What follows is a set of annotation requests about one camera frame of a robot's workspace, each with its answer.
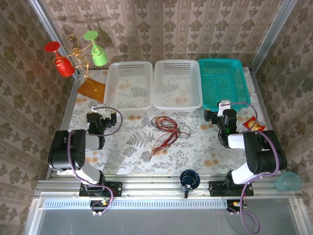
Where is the thin black cable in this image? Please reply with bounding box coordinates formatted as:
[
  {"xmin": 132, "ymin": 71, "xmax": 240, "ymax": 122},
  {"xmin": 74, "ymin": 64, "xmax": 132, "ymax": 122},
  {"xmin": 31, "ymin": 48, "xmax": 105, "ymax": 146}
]
[{"xmin": 175, "ymin": 121, "xmax": 192, "ymax": 139}]

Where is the thin dark cable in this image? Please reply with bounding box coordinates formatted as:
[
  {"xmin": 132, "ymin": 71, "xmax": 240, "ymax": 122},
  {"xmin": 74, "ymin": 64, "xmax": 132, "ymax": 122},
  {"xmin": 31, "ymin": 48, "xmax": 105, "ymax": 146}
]
[{"xmin": 171, "ymin": 119, "xmax": 189, "ymax": 138}]

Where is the dark red cable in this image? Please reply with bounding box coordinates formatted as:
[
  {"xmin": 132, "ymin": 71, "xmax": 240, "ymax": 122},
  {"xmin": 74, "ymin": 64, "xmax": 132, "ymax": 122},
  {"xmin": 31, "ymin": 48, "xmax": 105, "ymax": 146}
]
[{"xmin": 151, "ymin": 116, "xmax": 181, "ymax": 152}]

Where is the red snack packet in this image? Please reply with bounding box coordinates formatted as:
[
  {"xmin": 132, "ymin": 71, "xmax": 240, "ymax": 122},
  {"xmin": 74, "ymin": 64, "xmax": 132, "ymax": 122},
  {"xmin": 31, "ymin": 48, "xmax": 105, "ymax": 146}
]
[{"xmin": 242, "ymin": 117, "xmax": 266, "ymax": 132}]

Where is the floral tablecloth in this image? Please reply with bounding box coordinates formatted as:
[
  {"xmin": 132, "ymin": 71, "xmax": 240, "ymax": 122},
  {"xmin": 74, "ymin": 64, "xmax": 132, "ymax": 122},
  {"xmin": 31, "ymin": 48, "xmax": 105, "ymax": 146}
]
[{"xmin": 65, "ymin": 70, "xmax": 273, "ymax": 176}]

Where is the white perforated plastic basket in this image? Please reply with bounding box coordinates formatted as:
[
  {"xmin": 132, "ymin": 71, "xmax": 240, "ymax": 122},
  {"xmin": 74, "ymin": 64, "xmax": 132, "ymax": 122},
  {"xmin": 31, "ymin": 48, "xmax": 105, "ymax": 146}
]
[
  {"xmin": 153, "ymin": 59, "xmax": 204, "ymax": 113},
  {"xmin": 103, "ymin": 61, "xmax": 154, "ymax": 111}
]

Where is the teal perforated plastic basket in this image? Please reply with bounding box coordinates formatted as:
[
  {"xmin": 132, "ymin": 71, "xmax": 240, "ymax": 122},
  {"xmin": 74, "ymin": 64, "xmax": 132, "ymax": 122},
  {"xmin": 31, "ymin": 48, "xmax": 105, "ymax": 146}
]
[{"xmin": 197, "ymin": 58, "xmax": 252, "ymax": 111}]

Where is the dark blue mug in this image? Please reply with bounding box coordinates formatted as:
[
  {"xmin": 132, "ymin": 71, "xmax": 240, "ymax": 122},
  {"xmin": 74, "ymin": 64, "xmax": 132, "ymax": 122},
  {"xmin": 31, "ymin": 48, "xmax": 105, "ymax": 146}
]
[{"xmin": 179, "ymin": 170, "xmax": 201, "ymax": 199}]

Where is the red plastic wine glass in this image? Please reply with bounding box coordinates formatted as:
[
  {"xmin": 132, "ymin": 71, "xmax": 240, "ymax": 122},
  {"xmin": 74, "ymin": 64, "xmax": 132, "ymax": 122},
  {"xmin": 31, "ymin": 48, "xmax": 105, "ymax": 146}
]
[{"xmin": 44, "ymin": 41, "xmax": 76, "ymax": 78}]

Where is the green plastic wine glass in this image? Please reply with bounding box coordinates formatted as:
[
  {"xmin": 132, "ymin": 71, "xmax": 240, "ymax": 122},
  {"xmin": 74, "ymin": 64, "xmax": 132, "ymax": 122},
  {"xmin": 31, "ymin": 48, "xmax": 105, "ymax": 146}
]
[{"xmin": 83, "ymin": 30, "xmax": 109, "ymax": 67}]

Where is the translucent teal plastic cup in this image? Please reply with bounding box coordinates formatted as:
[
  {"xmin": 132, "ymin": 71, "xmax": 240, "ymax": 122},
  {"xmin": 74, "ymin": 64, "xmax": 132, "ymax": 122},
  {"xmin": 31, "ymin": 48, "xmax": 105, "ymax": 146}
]
[{"xmin": 273, "ymin": 171, "xmax": 303, "ymax": 193}]

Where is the grey metal shelf panel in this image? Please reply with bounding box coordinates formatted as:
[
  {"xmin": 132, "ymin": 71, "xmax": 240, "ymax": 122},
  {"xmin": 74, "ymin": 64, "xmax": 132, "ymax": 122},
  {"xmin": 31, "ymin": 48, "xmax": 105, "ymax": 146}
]
[{"xmin": 23, "ymin": 198, "xmax": 313, "ymax": 235}]

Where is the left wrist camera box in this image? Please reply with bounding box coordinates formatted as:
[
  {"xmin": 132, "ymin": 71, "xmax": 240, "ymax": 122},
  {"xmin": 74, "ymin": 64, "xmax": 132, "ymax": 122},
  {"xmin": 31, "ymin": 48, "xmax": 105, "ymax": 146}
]
[{"xmin": 91, "ymin": 104, "xmax": 110, "ymax": 120}]

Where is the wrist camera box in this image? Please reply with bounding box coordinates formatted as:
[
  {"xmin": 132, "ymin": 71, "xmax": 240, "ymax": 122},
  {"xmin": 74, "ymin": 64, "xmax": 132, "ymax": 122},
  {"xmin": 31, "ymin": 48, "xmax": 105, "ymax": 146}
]
[
  {"xmin": 217, "ymin": 100, "xmax": 232, "ymax": 117},
  {"xmin": 91, "ymin": 104, "xmax": 110, "ymax": 120}
]

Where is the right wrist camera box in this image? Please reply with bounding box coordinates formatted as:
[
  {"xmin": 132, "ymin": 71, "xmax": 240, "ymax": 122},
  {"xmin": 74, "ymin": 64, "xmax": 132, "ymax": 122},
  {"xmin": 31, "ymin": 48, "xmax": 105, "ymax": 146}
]
[{"xmin": 217, "ymin": 100, "xmax": 232, "ymax": 117}]

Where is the aluminium table side rail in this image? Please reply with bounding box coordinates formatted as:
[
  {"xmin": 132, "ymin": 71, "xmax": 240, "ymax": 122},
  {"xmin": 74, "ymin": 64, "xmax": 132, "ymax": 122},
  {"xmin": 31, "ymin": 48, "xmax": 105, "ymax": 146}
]
[
  {"xmin": 244, "ymin": 66, "xmax": 276, "ymax": 134},
  {"xmin": 45, "ymin": 77, "xmax": 83, "ymax": 181}
]

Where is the gold wire glass stand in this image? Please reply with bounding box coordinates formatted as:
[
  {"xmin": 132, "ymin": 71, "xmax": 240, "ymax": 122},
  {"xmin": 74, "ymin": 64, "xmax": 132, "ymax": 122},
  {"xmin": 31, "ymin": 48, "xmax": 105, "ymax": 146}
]
[{"xmin": 60, "ymin": 33, "xmax": 106, "ymax": 103}]

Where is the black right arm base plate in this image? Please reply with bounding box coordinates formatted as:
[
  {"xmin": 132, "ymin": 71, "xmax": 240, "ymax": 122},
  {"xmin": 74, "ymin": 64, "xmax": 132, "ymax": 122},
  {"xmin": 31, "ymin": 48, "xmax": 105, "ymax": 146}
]
[{"xmin": 209, "ymin": 180, "xmax": 254, "ymax": 197}]

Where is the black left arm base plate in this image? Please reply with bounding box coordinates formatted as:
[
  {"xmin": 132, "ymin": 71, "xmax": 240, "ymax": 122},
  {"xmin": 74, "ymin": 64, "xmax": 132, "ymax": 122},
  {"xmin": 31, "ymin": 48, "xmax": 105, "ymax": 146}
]
[{"xmin": 78, "ymin": 181, "xmax": 123, "ymax": 198}]

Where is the black connector block with wires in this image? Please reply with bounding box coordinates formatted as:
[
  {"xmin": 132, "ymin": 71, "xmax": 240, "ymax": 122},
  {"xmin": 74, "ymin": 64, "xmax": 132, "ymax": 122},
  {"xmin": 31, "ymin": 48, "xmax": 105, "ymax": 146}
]
[
  {"xmin": 89, "ymin": 199, "xmax": 111, "ymax": 216},
  {"xmin": 226, "ymin": 199, "xmax": 248, "ymax": 214}
]

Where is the aluminium mounting rail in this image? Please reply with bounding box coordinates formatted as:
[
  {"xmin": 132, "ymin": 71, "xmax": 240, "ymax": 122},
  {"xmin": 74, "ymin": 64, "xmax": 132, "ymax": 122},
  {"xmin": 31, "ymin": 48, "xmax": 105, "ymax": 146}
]
[{"xmin": 34, "ymin": 174, "xmax": 303, "ymax": 199}]

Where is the aluminium frame post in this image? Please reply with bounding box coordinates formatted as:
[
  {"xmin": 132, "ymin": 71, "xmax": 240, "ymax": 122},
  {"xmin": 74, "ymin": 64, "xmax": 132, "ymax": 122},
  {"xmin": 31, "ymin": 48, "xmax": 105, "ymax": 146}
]
[
  {"xmin": 249, "ymin": 0, "xmax": 298, "ymax": 74},
  {"xmin": 26, "ymin": 0, "xmax": 83, "ymax": 79}
]

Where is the white slotted cable duct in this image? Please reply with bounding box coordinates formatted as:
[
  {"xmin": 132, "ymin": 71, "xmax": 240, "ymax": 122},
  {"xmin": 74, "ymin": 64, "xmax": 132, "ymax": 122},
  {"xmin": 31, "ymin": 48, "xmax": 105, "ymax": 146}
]
[{"xmin": 43, "ymin": 198, "xmax": 229, "ymax": 210}]

